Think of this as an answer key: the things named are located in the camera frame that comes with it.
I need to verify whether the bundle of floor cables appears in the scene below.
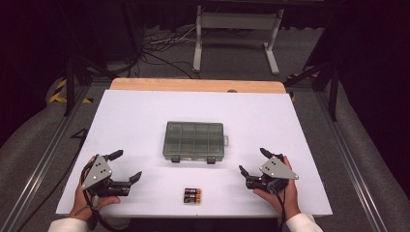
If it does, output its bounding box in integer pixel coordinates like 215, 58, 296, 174
138, 24, 201, 80

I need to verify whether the yellow and black floor tape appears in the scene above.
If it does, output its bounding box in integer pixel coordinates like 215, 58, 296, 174
47, 78, 95, 104

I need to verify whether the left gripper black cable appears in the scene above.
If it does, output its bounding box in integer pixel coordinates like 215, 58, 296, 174
79, 160, 130, 232

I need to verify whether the black triangular bracket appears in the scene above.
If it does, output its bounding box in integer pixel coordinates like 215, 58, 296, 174
71, 128, 89, 149

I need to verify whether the person's right hand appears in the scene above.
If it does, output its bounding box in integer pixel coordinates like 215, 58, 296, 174
252, 156, 303, 222

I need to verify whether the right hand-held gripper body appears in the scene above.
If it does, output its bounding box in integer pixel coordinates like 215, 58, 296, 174
245, 154, 300, 195

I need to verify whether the wooden table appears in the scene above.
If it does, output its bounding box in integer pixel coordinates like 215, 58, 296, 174
109, 77, 287, 95

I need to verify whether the black metal stand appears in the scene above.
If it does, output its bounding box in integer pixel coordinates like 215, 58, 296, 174
283, 57, 340, 122

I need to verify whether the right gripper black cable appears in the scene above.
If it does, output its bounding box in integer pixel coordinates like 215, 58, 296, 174
273, 184, 288, 232

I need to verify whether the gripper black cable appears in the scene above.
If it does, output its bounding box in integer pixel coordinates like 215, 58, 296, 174
79, 160, 130, 232
273, 184, 288, 232

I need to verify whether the aluminium rail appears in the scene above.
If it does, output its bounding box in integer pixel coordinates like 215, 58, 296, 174
0, 86, 92, 232
313, 91, 390, 232

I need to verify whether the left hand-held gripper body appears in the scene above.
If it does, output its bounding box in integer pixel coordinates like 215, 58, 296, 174
80, 155, 132, 198

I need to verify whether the person's left hand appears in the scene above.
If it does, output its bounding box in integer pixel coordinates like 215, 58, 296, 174
68, 155, 122, 222

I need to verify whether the white metal stand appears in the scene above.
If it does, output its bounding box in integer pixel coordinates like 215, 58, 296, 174
192, 5, 284, 75

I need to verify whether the grey transparent compartment box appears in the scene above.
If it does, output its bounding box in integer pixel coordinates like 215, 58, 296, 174
162, 121, 230, 164

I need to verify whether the black tripod stand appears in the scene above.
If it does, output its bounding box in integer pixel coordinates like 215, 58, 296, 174
62, 52, 119, 117

